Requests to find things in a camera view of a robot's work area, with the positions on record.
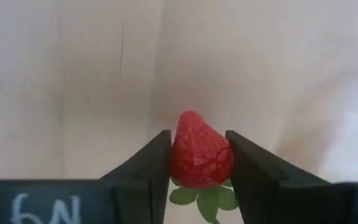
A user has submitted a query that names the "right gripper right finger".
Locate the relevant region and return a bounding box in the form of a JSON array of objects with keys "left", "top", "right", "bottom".
[{"left": 225, "top": 130, "right": 351, "bottom": 224}]

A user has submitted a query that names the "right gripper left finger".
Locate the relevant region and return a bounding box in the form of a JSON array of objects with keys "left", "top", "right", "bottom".
[{"left": 99, "top": 129, "right": 172, "bottom": 224}]

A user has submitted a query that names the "red toy strawberry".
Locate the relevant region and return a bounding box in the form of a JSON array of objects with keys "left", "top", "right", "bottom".
[{"left": 168, "top": 110, "right": 239, "bottom": 224}]

